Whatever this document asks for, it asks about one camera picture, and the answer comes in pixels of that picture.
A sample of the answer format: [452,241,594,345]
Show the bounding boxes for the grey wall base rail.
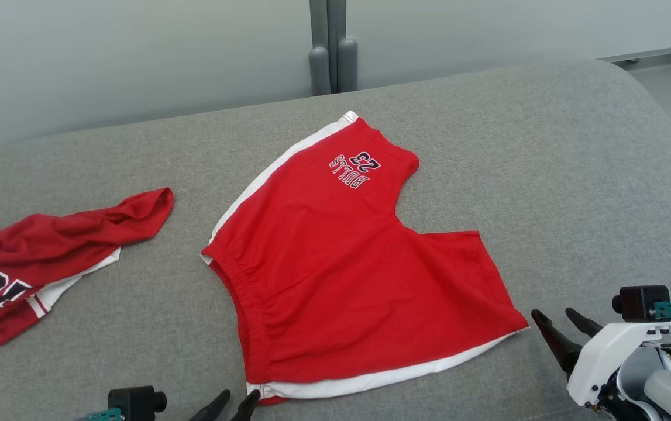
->
[596,42,671,64]

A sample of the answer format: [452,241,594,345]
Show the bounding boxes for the red number 23 jersey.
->
[0,187,174,354]

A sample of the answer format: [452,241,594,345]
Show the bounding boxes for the grey cylindrical post foot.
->
[309,46,331,96]
[337,37,359,92]

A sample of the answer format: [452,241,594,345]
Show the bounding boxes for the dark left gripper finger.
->
[189,389,232,421]
[230,390,261,421]

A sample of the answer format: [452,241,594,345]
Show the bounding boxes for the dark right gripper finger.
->
[531,309,583,375]
[565,307,605,340]

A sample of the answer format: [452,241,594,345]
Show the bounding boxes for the red shorts with white stripes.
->
[201,111,529,405]

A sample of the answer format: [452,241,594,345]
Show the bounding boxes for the grey partition post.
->
[309,0,349,94]

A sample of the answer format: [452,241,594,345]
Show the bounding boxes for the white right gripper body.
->
[566,320,671,408]

